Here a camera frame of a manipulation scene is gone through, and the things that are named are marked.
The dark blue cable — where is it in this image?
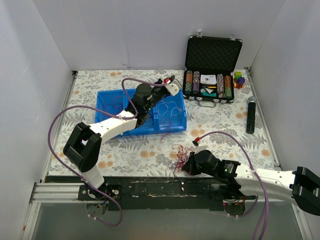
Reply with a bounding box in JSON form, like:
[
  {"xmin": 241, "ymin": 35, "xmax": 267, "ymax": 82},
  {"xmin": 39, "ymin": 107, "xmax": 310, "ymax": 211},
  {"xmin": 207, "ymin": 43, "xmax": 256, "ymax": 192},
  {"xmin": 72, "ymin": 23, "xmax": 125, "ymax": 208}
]
[{"xmin": 143, "ymin": 112, "xmax": 156, "ymax": 128}]

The white cable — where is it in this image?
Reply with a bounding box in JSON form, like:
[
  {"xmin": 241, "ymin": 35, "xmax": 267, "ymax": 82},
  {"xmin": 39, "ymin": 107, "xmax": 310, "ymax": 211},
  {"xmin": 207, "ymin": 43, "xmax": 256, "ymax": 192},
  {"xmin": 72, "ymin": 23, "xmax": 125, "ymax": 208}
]
[{"xmin": 157, "ymin": 99, "xmax": 182, "ymax": 118}]

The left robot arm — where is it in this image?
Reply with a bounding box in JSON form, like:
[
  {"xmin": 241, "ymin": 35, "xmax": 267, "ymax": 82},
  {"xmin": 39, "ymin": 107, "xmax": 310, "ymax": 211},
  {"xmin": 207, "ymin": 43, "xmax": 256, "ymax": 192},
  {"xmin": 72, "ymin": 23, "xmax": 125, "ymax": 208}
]
[{"xmin": 63, "ymin": 75, "xmax": 182, "ymax": 200}]

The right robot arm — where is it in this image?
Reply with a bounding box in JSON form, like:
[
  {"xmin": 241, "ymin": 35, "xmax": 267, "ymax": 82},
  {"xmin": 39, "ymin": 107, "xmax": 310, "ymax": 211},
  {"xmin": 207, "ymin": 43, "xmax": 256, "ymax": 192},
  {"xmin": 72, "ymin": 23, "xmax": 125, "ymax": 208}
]
[{"xmin": 182, "ymin": 150, "xmax": 320, "ymax": 216}]

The blue three-compartment bin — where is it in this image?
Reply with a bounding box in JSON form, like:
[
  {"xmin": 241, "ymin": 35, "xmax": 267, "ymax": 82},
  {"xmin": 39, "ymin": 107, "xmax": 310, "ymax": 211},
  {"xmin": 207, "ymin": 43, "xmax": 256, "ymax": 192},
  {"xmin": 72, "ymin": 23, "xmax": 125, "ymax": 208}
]
[{"xmin": 96, "ymin": 88, "xmax": 187, "ymax": 137}]

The black poker chip case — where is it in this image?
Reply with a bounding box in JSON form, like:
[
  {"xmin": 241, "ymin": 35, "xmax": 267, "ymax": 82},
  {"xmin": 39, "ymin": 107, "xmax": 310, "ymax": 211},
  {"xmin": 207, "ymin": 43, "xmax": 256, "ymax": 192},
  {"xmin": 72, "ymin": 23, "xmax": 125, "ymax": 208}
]
[{"xmin": 182, "ymin": 35, "xmax": 243, "ymax": 104}]

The black microphone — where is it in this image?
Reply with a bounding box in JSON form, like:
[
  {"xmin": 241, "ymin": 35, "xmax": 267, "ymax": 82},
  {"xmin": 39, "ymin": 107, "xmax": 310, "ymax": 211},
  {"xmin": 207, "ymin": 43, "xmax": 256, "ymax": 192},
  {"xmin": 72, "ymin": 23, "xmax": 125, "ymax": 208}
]
[{"xmin": 246, "ymin": 96, "xmax": 257, "ymax": 134}]

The colourful block toy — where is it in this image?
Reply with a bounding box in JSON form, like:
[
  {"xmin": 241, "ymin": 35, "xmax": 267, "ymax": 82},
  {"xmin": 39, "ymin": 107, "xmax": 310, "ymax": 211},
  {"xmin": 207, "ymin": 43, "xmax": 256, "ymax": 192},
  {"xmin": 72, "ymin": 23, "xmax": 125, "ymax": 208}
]
[{"xmin": 233, "ymin": 71, "xmax": 246, "ymax": 89}]

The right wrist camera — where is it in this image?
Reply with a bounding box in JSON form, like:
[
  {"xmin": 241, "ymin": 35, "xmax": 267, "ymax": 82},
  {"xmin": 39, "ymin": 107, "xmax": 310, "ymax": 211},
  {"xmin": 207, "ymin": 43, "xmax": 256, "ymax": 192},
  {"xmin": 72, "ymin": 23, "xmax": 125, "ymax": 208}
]
[{"xmin": 192, "ymin": 137, "xmax": 208, "ymax": 155}]

